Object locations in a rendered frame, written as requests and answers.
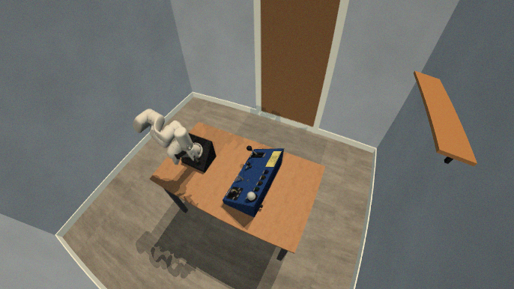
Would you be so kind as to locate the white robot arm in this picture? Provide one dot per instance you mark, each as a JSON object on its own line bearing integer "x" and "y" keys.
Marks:
{"x": 182, "y": 139}

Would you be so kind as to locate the blue control console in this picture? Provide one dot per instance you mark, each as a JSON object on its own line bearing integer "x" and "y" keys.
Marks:
{"x": 253, "y": 180}

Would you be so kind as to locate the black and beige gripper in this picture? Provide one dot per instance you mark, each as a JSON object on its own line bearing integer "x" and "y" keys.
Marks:
{"x": 193, "y": 155}

